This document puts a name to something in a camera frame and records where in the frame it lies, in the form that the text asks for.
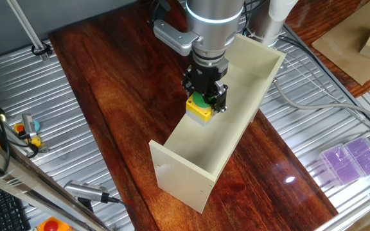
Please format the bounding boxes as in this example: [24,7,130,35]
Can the silver ribbed camera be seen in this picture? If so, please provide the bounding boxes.
[63,179,110,203]

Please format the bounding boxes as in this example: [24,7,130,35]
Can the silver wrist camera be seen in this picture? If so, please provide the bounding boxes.
[152,19,202,57]

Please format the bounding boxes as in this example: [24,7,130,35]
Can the brown cardboard sheet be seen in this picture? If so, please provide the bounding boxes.
[311,0,370,86]

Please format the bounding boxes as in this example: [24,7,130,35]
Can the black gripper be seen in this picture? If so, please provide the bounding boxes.
[181,58,230,114]

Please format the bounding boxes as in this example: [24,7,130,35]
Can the silver black clamp bracket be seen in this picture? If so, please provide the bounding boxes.
[21,113,49,154]

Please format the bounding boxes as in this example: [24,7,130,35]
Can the clear box purple contents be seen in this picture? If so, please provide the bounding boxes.
[319,143,364,187]
[344,137,370,176]

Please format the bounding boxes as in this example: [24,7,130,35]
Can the beige wooden shelf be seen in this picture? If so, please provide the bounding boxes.
[148,33,286,214]

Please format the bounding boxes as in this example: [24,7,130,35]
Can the black camera lead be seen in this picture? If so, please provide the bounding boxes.
[107,196,139,231]

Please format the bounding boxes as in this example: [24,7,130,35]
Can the aluminium profile pole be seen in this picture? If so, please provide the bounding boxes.
[6,0,51,62]

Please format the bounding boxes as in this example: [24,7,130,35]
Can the black camera cable with plug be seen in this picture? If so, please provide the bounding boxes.
[148,0,173,25]

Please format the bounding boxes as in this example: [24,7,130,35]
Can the black pole clamp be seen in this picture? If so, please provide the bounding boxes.
[30,41,53,57]

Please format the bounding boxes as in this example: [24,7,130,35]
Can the yellow box green push button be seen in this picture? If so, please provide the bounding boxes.
[185,91,216,126]

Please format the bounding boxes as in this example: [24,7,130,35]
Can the silver frame bar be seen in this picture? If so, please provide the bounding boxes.
[0,128,112,231]

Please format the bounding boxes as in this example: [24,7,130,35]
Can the orange emergency stop box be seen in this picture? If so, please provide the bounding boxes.
[35,216,73,231]

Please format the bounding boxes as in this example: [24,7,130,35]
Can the glossy red-brown wooden board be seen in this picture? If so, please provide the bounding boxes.
[48,0,339,231]

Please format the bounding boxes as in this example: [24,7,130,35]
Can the thick grey cable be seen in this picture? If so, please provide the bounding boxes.
[273,78,370,128]

